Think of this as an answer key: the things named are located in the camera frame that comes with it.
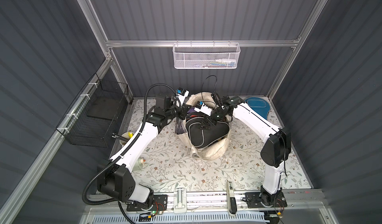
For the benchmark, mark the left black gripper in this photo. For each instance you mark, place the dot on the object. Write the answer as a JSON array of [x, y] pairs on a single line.
[[181, 111]]

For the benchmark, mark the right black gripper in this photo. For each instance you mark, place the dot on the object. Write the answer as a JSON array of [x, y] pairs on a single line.
[[211, 116]]

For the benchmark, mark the black paddle case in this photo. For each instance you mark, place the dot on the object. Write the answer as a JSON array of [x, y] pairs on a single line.
[[204, 138]]

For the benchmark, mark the blue paddle case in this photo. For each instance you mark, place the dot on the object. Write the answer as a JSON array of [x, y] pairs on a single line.
[[258, 105]]

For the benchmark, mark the cream canvas tote bag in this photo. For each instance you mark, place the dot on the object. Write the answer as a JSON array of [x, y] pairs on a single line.
[[212, 152]]

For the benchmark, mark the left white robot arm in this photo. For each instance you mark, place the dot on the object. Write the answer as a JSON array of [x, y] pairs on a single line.
[[115, 179]]

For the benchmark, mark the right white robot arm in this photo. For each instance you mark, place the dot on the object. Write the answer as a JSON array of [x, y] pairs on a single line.
[[277, 141]]

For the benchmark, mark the cup with yellow item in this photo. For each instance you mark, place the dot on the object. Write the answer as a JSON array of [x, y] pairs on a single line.
[[126, 137]]

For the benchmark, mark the black white handheld device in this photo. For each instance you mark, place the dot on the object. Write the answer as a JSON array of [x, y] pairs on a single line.
[[231, 201]]

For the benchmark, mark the white vented floor panel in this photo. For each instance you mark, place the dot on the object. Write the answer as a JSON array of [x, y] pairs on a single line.
[[201, 217]]

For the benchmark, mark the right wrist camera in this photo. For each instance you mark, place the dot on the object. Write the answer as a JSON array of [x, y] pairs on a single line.
[[203, 108]]

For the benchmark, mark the white wire wall basket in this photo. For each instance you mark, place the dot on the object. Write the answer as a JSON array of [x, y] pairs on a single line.
[[208, 56]]

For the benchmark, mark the black wire side basket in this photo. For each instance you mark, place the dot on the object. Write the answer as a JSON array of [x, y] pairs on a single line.
[[98, 115]]

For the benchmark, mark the white bracket on rail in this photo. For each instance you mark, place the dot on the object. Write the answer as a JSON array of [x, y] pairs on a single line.
[[180, 201]]

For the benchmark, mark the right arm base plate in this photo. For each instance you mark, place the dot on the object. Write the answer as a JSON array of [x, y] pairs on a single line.
[[265, 200]]

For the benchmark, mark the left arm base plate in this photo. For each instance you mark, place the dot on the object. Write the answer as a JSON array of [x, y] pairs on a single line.
[[154, 202]]

